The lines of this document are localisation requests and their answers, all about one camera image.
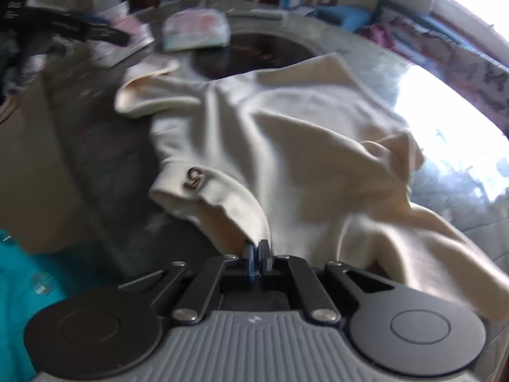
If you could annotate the grey quilted table cover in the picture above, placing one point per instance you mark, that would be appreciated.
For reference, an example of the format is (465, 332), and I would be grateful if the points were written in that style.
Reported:
(370, 63)

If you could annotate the white remote control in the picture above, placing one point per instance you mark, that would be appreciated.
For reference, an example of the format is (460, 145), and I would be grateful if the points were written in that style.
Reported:
(256, 13)

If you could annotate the person's left hand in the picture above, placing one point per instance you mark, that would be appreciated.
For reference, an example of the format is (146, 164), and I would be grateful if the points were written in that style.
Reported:
(34, 63)

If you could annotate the blue pillow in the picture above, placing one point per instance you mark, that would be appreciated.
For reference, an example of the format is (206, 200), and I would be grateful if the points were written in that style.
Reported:
(344, 16)

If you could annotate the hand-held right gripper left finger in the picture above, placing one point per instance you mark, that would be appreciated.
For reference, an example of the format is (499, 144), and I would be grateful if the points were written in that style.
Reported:
(249, 260)

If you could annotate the round black cooktop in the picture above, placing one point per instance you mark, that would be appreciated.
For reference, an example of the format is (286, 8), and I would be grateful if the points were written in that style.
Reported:
(254, 53)

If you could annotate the pink plastic packet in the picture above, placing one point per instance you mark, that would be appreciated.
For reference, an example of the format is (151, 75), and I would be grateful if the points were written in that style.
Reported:
(197, 30)

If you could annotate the bright window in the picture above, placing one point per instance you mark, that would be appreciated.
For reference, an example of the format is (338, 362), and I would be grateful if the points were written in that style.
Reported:
(473, 4)

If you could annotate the pink and white booklet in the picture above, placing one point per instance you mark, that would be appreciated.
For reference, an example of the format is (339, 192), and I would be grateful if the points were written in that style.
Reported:
(123, 39)

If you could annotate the cream garment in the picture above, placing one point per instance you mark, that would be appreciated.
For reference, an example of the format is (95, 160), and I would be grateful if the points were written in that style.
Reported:
(298, 147)

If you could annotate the person's teal jacket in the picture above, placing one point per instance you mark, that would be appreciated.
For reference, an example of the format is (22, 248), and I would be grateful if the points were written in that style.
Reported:
(28, 306)

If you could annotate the butterfly print sofa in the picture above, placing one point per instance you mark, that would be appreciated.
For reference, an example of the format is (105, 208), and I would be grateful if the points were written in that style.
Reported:
(449, 55)

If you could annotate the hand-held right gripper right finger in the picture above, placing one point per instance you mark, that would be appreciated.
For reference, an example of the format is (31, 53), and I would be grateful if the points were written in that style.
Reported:
(263, 258)

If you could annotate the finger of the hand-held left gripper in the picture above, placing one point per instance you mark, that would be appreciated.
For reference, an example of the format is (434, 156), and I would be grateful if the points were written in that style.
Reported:
(95, 32)

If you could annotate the pink cloth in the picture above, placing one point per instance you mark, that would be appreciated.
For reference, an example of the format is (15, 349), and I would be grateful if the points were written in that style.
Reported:
(375, 34)

